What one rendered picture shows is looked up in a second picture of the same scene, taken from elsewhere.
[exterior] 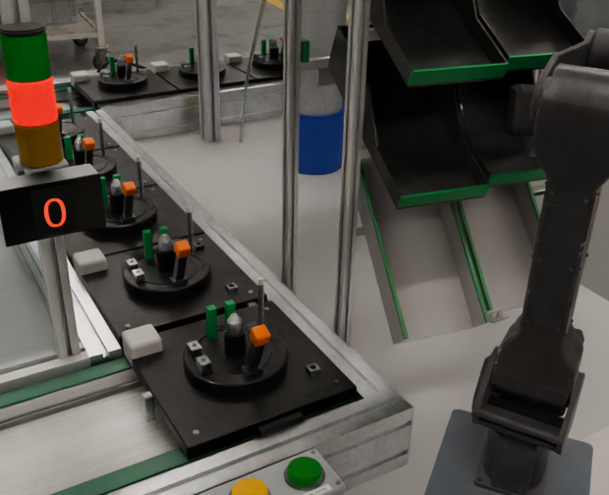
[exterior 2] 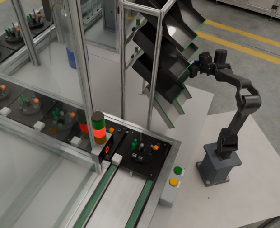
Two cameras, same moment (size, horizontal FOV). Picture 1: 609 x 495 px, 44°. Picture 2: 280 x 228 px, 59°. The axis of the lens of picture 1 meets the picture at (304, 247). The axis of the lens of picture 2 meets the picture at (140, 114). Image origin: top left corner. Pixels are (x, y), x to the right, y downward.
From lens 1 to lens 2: 81 cm
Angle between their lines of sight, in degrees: 36
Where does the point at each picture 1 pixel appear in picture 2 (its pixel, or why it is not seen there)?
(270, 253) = (100, 105)
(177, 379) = (133, 163)
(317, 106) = not seen: hidden behind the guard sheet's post
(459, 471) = (215, 159)
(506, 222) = not seen: hidden behind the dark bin
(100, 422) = (120, 182)
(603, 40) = (243, 83)
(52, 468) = (123, 200)
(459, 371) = not seen: hidden behind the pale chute
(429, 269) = (168, 106)
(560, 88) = (248, 103)
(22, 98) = (101, 132)
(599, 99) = (255, 104)
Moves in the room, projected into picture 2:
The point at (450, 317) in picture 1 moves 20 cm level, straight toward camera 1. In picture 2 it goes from (175, 116) to (192, 142)
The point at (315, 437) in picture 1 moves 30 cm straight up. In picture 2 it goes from (171, 160) to (181, 126)
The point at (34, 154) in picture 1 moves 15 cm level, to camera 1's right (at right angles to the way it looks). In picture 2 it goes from (103, 141) to (134, 125)
